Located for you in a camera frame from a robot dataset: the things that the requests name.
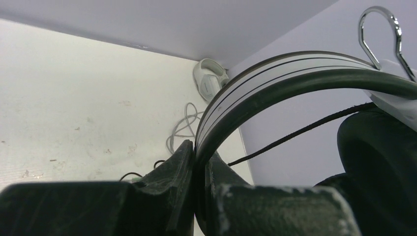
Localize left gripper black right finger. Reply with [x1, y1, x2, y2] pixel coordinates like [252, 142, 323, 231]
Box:
[203, 152, 249, 236]

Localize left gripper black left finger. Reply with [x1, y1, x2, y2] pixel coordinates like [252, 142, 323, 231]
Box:
[132, 140, 194, 236]

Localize grey white over-ear headphones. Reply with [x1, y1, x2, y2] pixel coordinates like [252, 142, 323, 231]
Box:
[165, 58, 230, 155]

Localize black and white headphones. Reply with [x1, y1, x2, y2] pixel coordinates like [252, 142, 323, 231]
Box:
[119, 5, 417, 236]

